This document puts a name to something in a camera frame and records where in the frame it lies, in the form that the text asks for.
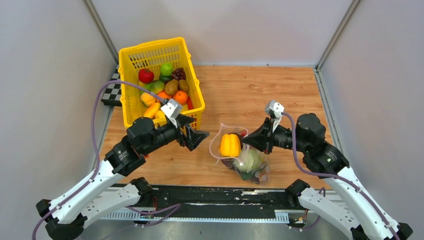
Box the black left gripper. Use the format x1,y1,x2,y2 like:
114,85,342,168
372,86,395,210
143,113,210,155

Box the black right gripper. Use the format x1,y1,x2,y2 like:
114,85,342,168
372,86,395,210
241,117,309,155

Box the green white cabbage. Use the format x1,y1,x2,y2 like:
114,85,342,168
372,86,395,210
233,148,267,173

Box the yellow bell pepper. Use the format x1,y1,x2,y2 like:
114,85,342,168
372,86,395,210
219,133,242,157

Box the clear zip top bag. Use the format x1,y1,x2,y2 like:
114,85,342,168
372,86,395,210
209,123,271,185

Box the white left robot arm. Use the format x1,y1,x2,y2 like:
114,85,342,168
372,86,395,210
36,114,210,240

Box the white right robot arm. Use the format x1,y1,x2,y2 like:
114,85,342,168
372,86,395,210
242,113,413,240

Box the red chili pepper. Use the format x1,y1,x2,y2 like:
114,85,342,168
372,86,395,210
186,96,194,110

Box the orange tangerine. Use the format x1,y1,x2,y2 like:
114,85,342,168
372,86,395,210
172,90,189,105
157,90,173,100

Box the brown kiwi potato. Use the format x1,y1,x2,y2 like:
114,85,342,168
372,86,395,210
178,79,190,93

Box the brown pear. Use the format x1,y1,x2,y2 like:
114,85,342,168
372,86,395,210
164,79,179,96

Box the yellow fruit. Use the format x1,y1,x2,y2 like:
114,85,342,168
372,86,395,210
140,92,157,107

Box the yellow green mango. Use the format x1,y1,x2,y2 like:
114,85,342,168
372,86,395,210
145,80,165,94

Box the dark purple grapes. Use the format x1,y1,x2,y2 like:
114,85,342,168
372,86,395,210
171,67,187,81

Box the red tomato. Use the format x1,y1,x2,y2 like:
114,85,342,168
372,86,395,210
138,68,155,84

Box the black white checkerboard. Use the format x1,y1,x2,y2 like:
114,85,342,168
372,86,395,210
101,83,122,107

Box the yellow plastic basket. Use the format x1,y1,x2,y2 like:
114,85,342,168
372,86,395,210
118,37,205,130

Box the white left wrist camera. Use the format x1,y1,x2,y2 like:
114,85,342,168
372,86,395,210
160,98,183,128

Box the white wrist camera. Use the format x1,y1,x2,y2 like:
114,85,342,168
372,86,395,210
264,99,285,133
160,98,183,128

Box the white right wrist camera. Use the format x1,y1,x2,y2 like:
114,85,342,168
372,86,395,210
264,99,285,133

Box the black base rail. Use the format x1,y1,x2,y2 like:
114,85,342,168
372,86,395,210
120,184,320,220

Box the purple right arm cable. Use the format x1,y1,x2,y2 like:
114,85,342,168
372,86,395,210
280,111,402,240

